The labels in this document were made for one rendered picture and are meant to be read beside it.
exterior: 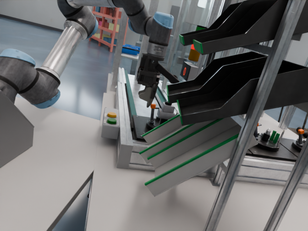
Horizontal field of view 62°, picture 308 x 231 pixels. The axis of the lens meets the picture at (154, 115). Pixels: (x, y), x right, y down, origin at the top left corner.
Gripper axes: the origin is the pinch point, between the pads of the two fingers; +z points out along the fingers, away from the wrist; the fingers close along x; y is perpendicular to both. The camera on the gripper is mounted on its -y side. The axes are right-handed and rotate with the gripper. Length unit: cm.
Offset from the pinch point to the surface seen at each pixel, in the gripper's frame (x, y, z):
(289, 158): 11, -64, 10
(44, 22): -1214, 327, 85
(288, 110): -62, -114, 6
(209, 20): -17.7, -21.4, -37.5
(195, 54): -16.8, -18.6, -22.2
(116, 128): 2.0, 11.8, 11.9
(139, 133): 7.9, 2.9, 10.0
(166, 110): 2.1, -7.0, 0.5
